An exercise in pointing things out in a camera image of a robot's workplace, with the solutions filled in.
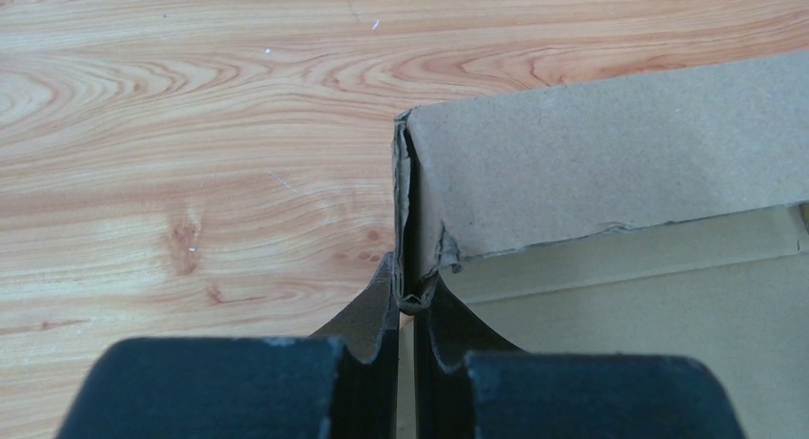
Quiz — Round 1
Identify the brown cardboard box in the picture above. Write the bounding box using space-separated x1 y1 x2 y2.
394 51 808 438

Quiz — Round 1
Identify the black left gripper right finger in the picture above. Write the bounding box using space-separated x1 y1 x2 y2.
414 279 744 438

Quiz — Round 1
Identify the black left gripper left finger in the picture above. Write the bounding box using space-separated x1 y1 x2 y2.
57 255 400 438

